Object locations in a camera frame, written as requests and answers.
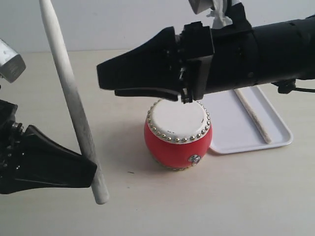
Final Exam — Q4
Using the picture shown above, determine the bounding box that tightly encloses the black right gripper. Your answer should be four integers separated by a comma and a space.
96, 22, 258, 101

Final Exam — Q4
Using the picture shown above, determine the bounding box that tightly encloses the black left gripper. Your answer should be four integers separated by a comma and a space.
0, 100, 97, 194

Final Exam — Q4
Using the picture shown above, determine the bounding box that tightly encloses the white wooden drumstick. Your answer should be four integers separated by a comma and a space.
39, 0, 110, 205
234, 89, 272, 144

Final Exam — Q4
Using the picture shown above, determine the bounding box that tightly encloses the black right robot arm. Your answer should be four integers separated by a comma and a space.
96, 18, 315, 103

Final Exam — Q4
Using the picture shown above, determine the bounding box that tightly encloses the small red drum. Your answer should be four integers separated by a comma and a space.
144, 99, 213, 171

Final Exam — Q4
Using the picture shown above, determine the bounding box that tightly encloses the white plastic tray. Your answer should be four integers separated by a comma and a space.
200, 87, 293, 154

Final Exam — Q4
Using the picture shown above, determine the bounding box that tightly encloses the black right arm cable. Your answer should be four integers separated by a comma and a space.
270, 78, 315, 94

